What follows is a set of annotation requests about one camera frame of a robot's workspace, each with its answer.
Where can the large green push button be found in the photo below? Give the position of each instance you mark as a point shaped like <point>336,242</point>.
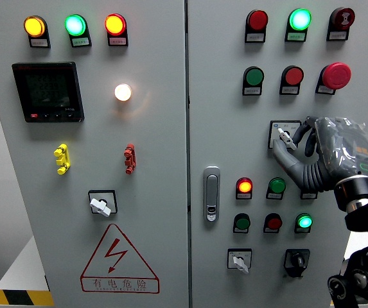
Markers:
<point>254,76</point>

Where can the small green unlit lamp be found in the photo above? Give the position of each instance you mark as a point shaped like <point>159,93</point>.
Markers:
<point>277,185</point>

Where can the small red push button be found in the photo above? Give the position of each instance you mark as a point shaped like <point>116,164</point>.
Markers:
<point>274,222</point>

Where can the grey cabinet door with lock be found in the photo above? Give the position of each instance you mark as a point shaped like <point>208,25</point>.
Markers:
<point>227,128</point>

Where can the small red lit lamp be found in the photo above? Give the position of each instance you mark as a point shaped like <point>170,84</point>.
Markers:
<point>244,185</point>

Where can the black yellow striped tape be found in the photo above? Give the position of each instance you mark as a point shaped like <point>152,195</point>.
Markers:
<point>18,297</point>

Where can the small green push button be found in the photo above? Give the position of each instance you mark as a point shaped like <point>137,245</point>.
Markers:
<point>242,222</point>

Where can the dark red buzzer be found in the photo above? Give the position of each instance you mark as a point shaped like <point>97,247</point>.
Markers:
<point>343,17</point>

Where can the large red push button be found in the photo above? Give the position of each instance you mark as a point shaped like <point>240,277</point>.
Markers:
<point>293,76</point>

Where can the small label plate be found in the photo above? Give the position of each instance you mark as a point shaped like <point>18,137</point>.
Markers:
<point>271,230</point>
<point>255,37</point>
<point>338,35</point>
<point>81,41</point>
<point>243,196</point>
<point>274,196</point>
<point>240,230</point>
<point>295,36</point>
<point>252,91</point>
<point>308,196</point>
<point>118,41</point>
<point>324,90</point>
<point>39,42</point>
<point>289,90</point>
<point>302,230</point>

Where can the grey cabinet door with display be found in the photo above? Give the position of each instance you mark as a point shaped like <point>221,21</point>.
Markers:
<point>156,144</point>

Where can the white round lamp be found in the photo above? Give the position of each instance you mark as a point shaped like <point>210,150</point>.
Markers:
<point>123,92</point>

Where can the large red-orange lit lamp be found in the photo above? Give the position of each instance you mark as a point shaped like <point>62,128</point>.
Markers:
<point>115,24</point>

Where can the large green lit lamp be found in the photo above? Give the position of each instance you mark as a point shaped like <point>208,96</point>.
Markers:
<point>300,19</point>
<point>75,25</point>

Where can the large red unlit lamp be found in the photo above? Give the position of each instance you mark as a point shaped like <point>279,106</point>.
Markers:
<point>257,20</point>

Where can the large red stop button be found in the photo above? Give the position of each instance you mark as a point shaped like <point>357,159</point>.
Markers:
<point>337,75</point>

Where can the small green lit lamp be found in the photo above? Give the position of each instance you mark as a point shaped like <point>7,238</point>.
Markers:
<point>304,221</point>

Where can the red warning triangle sticker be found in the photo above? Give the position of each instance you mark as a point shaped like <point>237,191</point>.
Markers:
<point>114,255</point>

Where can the black door hinge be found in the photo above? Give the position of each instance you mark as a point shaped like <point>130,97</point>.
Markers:
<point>46,283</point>

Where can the black display meter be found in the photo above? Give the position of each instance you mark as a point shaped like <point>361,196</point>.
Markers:
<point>47,91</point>

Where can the yellow round lamp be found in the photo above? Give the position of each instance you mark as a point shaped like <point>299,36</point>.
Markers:
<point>34,26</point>

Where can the silver door lock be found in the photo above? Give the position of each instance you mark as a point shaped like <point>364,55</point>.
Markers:
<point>211,192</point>

